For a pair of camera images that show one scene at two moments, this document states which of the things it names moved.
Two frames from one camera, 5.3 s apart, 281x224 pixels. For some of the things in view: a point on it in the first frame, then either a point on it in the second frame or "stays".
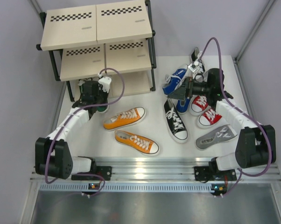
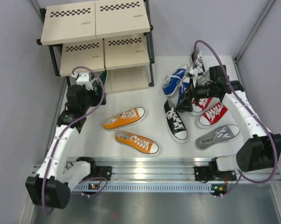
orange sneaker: x=137 y=142 stays
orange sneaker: x=124 y=118 stays
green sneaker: x=103 y=109 → x=95 y=80
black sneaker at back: x=199 y=74 stays
